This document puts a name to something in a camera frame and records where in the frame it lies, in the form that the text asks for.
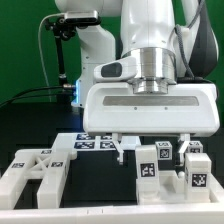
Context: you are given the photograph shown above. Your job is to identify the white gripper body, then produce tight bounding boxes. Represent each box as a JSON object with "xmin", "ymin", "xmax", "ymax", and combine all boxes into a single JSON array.
[{"xmin": 83, "ymin": 82, "xmax": 220, "ymax": 137}]

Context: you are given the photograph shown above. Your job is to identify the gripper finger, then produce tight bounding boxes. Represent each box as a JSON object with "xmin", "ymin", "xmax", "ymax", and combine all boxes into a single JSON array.
[
  {"xmin": 112, "ymin": 133, "xmax": 124, "ymax": 165},
  {"xmin": 176, "ymin": 134, "xmax": 190, "ymax": 166}
]

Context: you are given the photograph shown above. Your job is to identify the white chair seat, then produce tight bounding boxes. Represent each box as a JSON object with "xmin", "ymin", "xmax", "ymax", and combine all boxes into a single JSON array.
[{"xmin": 136, "ymin": 171, "xmax": 211, "ymax": 205}]

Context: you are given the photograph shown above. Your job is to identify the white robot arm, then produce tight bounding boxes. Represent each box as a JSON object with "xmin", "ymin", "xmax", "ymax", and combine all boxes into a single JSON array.
[{"xmin": 55, "ymin": 0, "xmax": 220, "ymax": 153}]

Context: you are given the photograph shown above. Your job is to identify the white tagged nut cube right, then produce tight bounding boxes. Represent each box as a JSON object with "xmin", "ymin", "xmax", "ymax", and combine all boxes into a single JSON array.
[{"xmin": 187, "ymin": 141, "xmax": 203, "ymax": 153}]

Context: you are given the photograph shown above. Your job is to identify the white tagged nut cube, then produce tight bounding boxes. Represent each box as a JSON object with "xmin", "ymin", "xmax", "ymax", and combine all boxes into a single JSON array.
[
  {"xmin": 187, "ymin": 141, "xmax": 203, "ymax": 153},
  {"xmin": 156, "ymin": 141, "xmax": 172, "ymax": 160}
]

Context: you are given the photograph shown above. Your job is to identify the white base tag plate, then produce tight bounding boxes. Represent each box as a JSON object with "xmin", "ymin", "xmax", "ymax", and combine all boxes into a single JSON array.
[{"xmin": 52, "ymin": 132, "xmax": 141, "ymax": 152}]

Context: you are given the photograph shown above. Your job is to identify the white U-shaped fence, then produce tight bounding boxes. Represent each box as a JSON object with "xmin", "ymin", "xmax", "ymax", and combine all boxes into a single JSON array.
[{"xmin": 0, "ymin": 177, "xmax": 224, "ymax": 224}]

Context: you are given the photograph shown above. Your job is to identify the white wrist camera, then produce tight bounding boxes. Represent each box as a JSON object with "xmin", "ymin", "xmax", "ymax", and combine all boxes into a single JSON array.
[{"xmin": 94, "ymin": 56, "xmax": 137, "ymax": 82}]

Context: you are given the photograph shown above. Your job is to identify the black cables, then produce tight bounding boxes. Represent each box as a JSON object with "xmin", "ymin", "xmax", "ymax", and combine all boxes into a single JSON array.
[{"xmin": 0, "ymin": 84, "xmax": 77, "ymax": 108}]

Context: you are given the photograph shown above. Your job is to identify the white chair back frame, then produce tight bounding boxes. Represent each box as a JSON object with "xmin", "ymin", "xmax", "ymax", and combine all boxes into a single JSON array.
[{"xmin": 0, "ymin": 149, "xmax": 77, "ymax": 210}]

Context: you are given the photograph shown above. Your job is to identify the black camera stand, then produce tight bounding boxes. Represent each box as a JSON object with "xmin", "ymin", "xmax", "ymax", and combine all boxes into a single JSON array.
[{"xmin": 44, "ymin": 17, "xmax": 77, "ymax": 101}]

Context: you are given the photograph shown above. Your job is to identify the silver camera on stand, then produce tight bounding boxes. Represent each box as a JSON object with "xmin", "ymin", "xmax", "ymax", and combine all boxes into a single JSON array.
[{"xmin": 64, "ymin": 10, "xmax": 99, "ymax": 24}]

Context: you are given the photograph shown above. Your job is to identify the white camera cable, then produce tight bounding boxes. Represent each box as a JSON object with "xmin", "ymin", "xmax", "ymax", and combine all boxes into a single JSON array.
[{"xmin": 37, "ymin": 13, "xmax": 66, "ymax": 103}]

